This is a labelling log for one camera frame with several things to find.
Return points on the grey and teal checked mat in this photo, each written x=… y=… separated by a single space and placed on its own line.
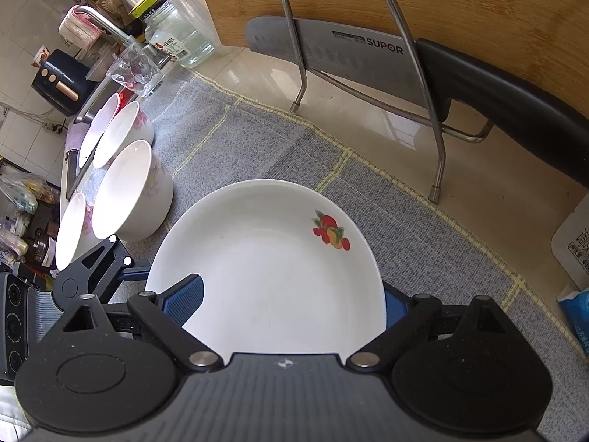
x=276 y=147

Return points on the pink and white dishcloth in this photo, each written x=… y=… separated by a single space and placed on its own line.
x=80 y=27

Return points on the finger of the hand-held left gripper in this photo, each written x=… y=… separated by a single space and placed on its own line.
x=110 y=258

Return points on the dark air fryer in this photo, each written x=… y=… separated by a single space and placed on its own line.
x=60 y=83

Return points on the white and blue salt bag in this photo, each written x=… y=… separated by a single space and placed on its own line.
x=575 y=322

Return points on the clear glass mug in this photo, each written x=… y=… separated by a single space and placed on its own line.
x=135 y=69

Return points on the plastic bag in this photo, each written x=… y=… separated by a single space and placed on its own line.
x=18 y=191

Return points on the glass jar with green lid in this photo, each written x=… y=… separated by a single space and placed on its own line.
x=184 y=32

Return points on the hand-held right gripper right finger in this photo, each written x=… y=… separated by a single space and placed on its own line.
x=395 y=308

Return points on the white drain basket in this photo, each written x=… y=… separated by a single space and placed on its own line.
x=99 y=129

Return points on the steel faucet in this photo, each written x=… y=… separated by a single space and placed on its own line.
x=106 y=20

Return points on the steel sink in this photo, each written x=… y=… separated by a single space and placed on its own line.
x=83 y=115

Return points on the white fruit print plate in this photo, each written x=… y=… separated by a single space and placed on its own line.
x=267 y=267

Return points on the white floral bowl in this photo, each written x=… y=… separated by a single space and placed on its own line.
x=129 y=193
x=122 y=133
x=73 y=230

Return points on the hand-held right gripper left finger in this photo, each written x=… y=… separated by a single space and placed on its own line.
x=184 y=299

